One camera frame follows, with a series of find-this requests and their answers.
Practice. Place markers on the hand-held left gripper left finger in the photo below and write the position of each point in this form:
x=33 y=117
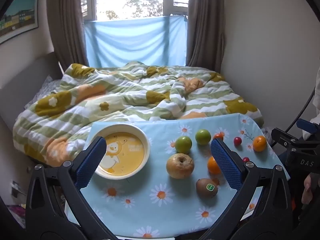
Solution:
x=91 y=162

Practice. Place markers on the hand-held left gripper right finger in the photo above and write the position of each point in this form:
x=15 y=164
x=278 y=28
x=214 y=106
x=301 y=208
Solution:
x=225 y=162

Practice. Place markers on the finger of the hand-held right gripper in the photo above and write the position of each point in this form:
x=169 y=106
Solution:
x=306 y=126
x=285 y=138

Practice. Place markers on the large orange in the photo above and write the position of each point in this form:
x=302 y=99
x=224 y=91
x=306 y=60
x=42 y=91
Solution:
x=259 y=143
x=213 y=166

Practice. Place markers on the red cherry tomato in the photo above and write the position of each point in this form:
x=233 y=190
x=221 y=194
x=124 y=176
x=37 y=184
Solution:
x=237 y=141
x=246 y=159

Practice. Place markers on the kiwi with green sticker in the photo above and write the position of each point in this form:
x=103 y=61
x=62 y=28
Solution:
x=206 y=188

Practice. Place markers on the cream bowl with duck print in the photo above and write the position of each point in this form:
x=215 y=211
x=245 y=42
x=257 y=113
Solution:
x=127 y=152

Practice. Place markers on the brownish wrinkled apple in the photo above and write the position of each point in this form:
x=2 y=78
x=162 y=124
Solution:
x=180 y=166

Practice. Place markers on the person's right hand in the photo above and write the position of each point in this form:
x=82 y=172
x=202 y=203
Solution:
x=307 y=190

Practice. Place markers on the small orange tomato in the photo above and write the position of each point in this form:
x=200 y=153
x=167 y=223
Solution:
x=218 y=136

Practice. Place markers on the green plum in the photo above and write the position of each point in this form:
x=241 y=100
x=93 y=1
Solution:
x=203 y=137
x=183 y=145

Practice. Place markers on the green striped floral blanket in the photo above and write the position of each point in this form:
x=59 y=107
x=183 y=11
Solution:
x=125 y=100

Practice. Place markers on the blue daisy print tablecloth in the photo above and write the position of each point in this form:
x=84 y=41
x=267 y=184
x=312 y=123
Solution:
x=155 y=205

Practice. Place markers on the grey patterned bed sheet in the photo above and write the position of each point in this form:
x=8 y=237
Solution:
x=45 y=90

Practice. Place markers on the grey bed headboard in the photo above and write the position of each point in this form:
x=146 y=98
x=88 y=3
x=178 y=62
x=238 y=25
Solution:
x=22 y=80

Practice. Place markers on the light blue window cloth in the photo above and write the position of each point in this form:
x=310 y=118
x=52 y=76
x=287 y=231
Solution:
x=135 y=42

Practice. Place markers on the brown curtain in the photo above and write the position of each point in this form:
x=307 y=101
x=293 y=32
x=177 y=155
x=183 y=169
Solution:
x=66 y=25
x=206 y=25

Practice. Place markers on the window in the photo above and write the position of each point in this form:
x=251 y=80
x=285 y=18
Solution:
x=130 y=0

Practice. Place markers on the framed wall picture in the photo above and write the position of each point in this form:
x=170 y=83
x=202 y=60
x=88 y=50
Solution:
x=18 y=17

